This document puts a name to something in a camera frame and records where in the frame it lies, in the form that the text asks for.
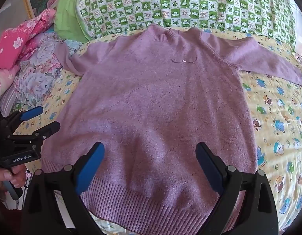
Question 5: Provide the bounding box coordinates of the purple towel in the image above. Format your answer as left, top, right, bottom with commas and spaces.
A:
41, 24, 302, 230

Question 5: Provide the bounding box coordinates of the pale floral quilt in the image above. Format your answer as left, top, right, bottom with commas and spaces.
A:
0, 29, 90, 118

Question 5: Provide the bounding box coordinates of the yellow bear-print blanket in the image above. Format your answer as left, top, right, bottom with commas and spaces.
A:
9, 27, 302, 235

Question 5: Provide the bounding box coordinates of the green patterned pillow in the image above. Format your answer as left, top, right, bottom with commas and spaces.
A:
78, 0, 297, 54

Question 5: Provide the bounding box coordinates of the plain green pillow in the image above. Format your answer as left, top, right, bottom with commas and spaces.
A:
54, 0, 93, 42

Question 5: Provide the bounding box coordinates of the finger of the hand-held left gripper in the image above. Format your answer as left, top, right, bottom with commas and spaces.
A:
8, 106, 44, 128
8, 121, 61, 150

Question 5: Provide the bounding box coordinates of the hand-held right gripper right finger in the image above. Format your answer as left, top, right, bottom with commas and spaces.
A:
195, 142, 280, 235

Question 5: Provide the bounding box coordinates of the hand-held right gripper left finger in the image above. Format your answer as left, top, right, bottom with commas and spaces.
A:
20, 142, 105, 235

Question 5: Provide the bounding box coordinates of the striped bed sheet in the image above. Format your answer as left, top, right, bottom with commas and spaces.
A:
0, 87, 20, 117

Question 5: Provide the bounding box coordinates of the pink floral quilt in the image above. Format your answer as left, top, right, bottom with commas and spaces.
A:
0, 8, 56, 91

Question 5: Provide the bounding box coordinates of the person's left hand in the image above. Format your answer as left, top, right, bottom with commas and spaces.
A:
0, 164, 28, 210

